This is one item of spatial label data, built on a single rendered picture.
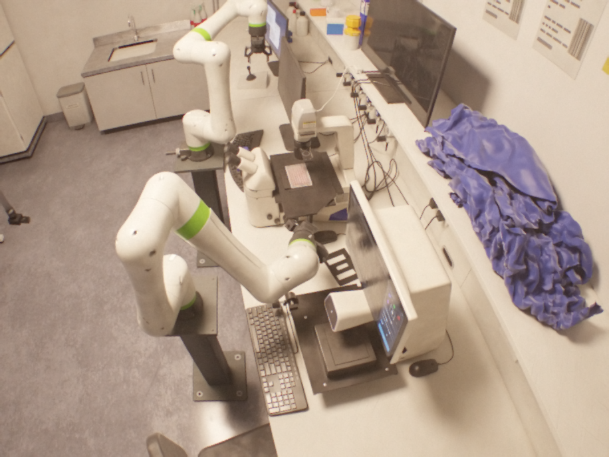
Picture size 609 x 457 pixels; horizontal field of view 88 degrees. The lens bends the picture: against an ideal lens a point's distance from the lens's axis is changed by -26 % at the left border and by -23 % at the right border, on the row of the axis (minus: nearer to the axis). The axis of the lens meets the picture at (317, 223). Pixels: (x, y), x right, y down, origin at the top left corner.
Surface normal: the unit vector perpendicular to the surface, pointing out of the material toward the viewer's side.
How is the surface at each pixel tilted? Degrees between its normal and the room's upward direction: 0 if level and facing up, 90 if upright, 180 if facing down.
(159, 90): 90
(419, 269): 0
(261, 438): 0
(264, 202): 90
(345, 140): 90
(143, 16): 90
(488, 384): 0
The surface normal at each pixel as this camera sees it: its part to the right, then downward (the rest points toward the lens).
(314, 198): 0.04, -0.66
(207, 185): 0.12, 0.75
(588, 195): -0.97, 0.16
